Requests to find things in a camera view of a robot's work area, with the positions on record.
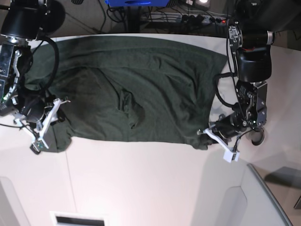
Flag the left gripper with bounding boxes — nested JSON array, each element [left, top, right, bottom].
[[197, 114, 249, 162]]

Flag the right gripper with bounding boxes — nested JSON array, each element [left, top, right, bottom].
[[14, 97, 71, 151]]

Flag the dark green t-shirt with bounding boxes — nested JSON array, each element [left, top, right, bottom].
[[17, 35, 228, 153]]

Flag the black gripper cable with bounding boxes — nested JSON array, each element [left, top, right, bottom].
[[213, 73, 238, 109]]

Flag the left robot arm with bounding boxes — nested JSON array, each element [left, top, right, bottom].
[[198, 0, 275, 162]]

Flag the blue box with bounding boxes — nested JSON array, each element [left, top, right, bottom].
[[104, 0, 169, 7]]

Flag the white power strip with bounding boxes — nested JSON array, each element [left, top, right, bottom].
[[147, 12, 227, 26]]

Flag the grey tape roll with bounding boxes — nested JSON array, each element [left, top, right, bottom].
[[250, 130, 265, 146]]

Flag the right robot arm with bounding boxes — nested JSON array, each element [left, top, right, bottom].
[[0, 0, 69, 155]]

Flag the small black clip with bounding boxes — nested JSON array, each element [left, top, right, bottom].
[[30, 145, 40, 155]]

